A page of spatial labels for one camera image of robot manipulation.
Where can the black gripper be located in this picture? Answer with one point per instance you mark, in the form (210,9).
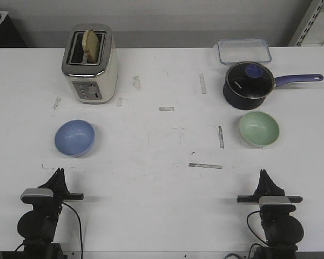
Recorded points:
(56,196)
(266,181)

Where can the blue bowl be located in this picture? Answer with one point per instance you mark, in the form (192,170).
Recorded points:
(75,138)

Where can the green bowl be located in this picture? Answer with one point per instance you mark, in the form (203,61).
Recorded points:
(259,129)

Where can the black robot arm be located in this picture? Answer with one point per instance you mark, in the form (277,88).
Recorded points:
(38,226)
(282,231)

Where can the dark blue saucepan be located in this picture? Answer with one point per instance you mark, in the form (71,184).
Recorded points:
(248,104)

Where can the glass pot lid blue knob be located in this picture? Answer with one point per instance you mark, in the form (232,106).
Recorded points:
(250,80)

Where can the cream and chrome toaster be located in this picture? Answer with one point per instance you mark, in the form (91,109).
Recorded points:
(91,83)

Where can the clear plastic food container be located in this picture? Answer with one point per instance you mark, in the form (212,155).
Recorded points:
(231,51)

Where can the slice of toast bread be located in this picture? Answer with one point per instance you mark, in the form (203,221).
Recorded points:
(91,46)

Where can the white metal shelf rail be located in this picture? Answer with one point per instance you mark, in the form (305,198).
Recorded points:
(306,23)

